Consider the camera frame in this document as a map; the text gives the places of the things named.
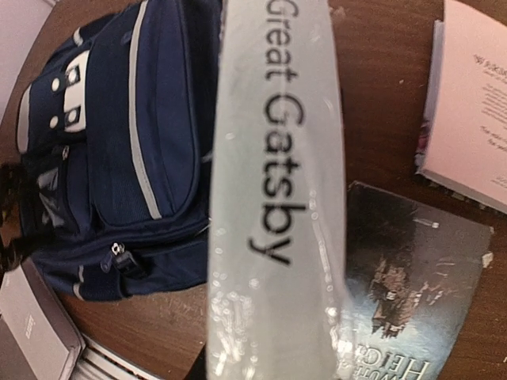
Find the light grey barcode notebook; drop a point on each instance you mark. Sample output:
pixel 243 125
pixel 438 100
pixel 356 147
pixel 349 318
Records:
pixel 277 240

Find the navy blue student backpack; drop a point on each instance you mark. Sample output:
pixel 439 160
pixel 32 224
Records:
pixel 116 132

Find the dark Wuthering Heights book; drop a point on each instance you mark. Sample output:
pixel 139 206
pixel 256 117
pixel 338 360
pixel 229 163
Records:
pixel 411 271

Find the pink paperback book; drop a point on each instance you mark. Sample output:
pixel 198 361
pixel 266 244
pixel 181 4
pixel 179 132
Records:
pixel 462 145

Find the grey hardcover book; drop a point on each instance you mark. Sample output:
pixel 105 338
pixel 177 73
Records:
pixel 39 340

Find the aluminium front rail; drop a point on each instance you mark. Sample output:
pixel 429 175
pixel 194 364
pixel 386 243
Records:
pixel 97 362

